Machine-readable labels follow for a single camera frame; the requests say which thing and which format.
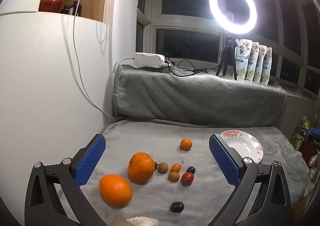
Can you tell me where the large smooth orange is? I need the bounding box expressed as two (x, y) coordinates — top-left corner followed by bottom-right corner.
(99, 174), (132, 208)

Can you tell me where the ring light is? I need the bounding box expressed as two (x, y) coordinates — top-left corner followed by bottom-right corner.
(209, 0), (258, 35)

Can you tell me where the green snack packet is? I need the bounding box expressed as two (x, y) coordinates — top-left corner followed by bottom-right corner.
(291, 116), (312, 151)

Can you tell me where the white floral plate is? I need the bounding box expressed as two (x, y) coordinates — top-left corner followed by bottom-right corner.
(219, 130), (264, 164)

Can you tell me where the grey folded blanket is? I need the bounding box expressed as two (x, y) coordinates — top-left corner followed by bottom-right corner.
(114, 62), (288, 128)

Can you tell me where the white power strip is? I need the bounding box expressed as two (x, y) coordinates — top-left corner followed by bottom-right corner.
(132, 52), (167, 69)

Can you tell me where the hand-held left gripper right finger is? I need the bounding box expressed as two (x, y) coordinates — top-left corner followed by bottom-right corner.
(209, 133), (294, 226)

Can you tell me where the white cable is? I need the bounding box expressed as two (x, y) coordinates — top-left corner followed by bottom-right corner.
(73, 0), (114, 119)

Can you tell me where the black tripod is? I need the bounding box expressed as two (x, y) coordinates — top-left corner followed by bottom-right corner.
(215, 31), (237, 77)

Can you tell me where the small tangerine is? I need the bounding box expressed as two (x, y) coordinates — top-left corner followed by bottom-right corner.
(180, 138), (193, 151)

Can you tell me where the person's right hand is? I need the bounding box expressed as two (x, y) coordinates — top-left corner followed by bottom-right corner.
(308, 153), (320, 182)

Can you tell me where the large rough tangerine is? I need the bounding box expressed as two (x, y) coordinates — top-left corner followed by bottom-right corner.
(128, 152), (156, 183)

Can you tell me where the white cabinet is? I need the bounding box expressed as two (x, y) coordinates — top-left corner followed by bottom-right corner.
(0, 0), (139, 226)

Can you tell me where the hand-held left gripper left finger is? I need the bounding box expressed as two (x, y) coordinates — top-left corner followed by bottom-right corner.
(24, 133), (107, 226)

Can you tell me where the white knit cloth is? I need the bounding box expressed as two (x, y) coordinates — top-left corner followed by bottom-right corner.
(110, 215), (160, 226)

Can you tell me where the grey seat cushion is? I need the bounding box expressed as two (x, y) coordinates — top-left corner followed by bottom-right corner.
(54, 118), (310, 226)

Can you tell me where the black cable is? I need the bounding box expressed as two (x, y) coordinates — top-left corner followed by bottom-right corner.
(164, 54), (218, 77)

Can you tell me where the red cherry tomato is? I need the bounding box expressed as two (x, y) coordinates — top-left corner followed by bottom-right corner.
(180, 172), (195, 187)

